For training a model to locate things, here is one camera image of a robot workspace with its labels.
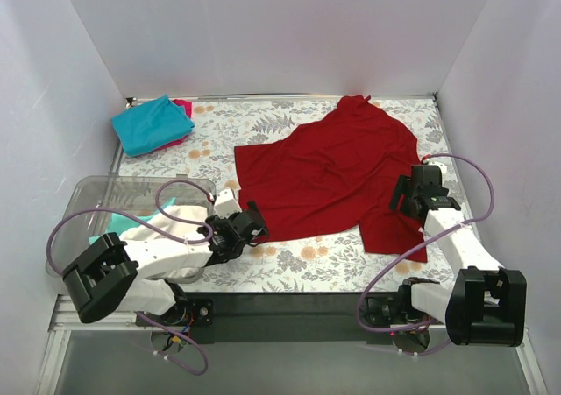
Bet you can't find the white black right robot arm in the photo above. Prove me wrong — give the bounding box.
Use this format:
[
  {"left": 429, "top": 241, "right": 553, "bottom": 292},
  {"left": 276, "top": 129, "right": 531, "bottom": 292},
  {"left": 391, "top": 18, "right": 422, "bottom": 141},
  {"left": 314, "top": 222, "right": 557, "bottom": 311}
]
[{"left": 388, "top": 161, "right": 527, "bottom": 347}]

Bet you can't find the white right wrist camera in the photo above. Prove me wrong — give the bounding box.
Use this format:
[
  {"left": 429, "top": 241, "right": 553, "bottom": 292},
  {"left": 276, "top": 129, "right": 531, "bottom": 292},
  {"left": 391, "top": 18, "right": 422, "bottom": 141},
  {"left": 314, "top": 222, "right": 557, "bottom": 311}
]
[{"left": 422, "top": 159, "right": 448, "bottom": 175}]

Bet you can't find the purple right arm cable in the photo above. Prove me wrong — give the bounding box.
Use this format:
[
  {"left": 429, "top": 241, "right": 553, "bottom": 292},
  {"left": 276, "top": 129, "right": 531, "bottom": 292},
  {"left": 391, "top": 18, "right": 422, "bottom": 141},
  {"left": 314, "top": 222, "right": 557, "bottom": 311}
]
[{"left": 355, "top": 152, "right": 495, "bottom": 356}]

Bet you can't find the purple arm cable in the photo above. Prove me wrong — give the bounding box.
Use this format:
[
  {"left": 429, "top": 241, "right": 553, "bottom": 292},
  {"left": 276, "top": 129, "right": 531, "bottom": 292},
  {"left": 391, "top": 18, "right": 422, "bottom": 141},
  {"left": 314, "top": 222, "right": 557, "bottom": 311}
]
[
  {"left": 46, "top": 179, "right": 217, "bottom": 376},
  {"left": 355, "top": 152, "right": 495, "bottom": 356}
]

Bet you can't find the light teal t shirt in bin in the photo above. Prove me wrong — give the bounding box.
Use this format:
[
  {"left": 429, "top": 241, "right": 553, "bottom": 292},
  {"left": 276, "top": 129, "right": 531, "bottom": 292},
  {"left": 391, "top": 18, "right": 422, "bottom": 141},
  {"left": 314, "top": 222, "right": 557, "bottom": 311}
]
[{"left": 89, "top": 197, "right": 176, "bottom": 244}]

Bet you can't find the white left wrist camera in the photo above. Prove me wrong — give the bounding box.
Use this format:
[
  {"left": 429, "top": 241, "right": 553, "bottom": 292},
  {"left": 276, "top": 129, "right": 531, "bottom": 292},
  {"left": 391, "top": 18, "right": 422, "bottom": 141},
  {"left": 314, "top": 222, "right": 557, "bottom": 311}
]
[{"left": 213, "top": 187, "right": 242, "bottom": 218}]

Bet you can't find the white t shirt in bin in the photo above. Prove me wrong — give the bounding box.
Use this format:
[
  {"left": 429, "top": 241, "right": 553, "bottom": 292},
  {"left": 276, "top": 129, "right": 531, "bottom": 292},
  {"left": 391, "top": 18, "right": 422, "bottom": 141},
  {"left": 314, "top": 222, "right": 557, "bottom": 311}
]
[{"left": 117, "top": 204, "right": 209, "bottom": 282}]

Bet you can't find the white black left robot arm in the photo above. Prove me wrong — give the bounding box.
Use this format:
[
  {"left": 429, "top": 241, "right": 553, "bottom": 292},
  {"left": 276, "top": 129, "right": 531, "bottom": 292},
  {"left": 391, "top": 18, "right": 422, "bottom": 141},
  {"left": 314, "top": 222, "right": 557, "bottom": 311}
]
[{"left": 61, "top": 202, "right": 269, "bottom": 323}]

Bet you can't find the dark red t shirt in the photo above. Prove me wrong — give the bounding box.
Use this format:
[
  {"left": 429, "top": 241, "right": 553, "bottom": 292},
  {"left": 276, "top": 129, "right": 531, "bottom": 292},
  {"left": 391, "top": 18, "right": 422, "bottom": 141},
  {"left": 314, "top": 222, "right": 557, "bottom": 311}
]
[{"left": 234, "top": 95, "right": 423, "bottom": 255}]

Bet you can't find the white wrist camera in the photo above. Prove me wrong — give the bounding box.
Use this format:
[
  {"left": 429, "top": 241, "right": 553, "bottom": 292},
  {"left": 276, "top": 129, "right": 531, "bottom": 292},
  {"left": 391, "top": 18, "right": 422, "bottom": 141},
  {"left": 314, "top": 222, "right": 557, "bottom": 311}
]
[
  {"left": 213, "top": 187, "right": 242, "bottom": 218},
  {"left": 422, "top": 159, "right": 448, "bottom": 175}
]

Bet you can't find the folded teal t shirt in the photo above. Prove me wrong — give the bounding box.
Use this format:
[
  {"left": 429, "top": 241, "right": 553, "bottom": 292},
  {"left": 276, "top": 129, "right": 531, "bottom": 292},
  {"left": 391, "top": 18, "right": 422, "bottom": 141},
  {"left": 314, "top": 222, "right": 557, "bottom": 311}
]
[{"left": 111, "top": 95, "right": 195, "bottom": 157}]

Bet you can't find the floral patterned table mat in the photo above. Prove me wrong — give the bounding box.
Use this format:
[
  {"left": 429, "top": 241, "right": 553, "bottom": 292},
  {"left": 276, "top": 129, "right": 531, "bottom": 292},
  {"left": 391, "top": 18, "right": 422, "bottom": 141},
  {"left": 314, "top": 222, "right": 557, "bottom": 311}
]
[{"left": 109, "top": 98, "right": 479, "bottom": 293}]

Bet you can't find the aluminium frame rail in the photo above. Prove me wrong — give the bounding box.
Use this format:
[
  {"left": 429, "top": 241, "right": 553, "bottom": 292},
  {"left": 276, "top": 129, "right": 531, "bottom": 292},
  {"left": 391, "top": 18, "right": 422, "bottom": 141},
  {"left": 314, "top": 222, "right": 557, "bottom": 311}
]
[{"left": 35, "top": 296, "right": 142, "bottom": 394}]

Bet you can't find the clear plastic bin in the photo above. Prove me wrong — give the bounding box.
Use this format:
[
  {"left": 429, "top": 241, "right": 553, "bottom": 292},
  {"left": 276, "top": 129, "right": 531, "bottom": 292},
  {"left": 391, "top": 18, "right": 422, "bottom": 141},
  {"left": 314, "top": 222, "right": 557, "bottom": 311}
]
[{"left": 46, "top": 175, "right": 216, "bottom": 276}]

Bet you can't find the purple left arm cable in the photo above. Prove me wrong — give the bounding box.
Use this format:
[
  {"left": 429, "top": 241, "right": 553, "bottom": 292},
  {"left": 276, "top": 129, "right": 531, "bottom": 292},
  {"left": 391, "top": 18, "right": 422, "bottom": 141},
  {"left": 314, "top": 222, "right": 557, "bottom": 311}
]
[{"left": 46, "top": 179, "right": 217, "bottom": 376}]

